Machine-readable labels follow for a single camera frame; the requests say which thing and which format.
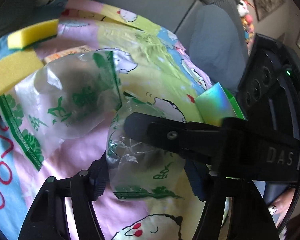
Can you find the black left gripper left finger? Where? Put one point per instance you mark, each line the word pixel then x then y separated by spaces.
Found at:
pixel 46 218

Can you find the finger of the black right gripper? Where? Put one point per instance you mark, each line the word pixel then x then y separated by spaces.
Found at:
pixel 191 140

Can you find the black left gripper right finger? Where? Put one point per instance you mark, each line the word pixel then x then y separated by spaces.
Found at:
pixel 249 218

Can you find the clear green-printed plastic bag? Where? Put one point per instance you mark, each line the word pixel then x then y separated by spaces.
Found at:
pixel 63 100

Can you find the orange tree tissue pack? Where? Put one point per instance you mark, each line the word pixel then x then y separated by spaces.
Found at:
pixel 75 50

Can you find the large yellow sponge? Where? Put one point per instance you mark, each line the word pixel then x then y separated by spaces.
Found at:
pixel 16 67

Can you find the yellow green sponge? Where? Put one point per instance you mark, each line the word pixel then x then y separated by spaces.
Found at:
pixel 27 36

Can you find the person's hand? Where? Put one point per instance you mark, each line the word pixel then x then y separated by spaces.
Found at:
pixel 279 207

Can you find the green storage box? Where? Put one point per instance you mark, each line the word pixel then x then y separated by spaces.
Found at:
pixel 217 103

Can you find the colourful cartoon bed sheet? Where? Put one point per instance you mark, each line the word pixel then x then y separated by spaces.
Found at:
pixel 154 68

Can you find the grey throw pillow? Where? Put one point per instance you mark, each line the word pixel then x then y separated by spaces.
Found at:
pixel 216 49

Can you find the colourful plush toy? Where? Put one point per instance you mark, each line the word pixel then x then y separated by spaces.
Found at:
pixel 247 22

